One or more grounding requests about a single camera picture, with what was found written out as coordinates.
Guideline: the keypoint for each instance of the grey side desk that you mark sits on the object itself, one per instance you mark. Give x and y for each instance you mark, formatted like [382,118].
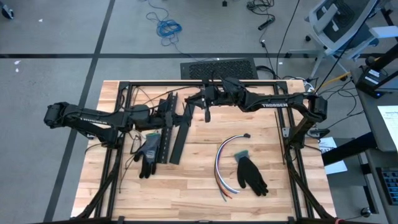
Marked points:
[371,118]

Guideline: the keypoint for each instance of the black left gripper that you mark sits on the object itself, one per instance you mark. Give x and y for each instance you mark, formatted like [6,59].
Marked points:
[160,118]

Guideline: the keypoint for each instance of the grey mesh office chair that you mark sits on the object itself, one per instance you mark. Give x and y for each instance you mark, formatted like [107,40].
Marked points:
[334,21]

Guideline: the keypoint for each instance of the white paper sheet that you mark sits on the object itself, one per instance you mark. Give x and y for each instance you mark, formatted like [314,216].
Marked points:
[337,168]

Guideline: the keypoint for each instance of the black desk beam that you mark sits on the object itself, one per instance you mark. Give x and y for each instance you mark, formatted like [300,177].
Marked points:
[348,149]

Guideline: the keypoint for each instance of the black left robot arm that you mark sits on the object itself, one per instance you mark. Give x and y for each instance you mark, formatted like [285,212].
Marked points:
[93,119]

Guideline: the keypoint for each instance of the silver mounting bracket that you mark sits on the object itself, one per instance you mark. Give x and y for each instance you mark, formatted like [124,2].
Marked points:
[286,132]

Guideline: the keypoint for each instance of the work glove with blue label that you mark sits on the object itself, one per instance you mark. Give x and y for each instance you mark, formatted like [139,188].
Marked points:
[148,155]

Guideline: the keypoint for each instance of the black computer tower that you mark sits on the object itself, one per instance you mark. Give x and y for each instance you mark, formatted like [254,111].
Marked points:
[217,69]

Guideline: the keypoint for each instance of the black stand post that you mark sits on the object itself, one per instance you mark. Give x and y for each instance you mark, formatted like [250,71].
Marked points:
[385,56]

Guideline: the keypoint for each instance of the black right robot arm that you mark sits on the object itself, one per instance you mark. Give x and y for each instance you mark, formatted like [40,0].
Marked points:
[292,102]

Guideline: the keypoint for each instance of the black duct cover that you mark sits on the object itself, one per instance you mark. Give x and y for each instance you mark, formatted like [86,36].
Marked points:
[180,146]

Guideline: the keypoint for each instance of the black caster foot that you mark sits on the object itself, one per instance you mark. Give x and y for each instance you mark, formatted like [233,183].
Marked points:
[7,13]

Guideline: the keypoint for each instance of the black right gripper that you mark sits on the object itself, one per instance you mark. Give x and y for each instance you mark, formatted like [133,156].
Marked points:
[224,93]

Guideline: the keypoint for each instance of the black keyboard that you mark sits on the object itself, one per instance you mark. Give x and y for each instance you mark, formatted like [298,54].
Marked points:
[390,185]

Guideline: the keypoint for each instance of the white printed sheet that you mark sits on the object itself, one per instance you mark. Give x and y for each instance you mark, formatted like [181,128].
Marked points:
[388,124]

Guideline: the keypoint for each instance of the black power strip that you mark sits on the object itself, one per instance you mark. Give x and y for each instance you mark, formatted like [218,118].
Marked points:
[266,24]

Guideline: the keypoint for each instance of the black device box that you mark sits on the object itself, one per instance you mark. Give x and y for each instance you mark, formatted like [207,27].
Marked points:
[367,82]

